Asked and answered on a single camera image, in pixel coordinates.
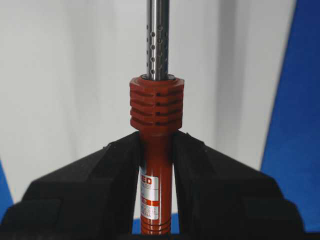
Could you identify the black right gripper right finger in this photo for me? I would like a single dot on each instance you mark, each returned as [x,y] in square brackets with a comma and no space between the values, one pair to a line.
[220,198]

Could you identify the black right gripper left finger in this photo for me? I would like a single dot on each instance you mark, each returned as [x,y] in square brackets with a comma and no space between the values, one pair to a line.
[92,198]

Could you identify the orange soldering iron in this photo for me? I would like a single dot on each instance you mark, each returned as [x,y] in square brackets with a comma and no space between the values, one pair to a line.
[156,101]

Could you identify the white paper sheet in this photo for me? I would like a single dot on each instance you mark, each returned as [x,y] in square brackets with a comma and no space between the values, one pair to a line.
[75,75]

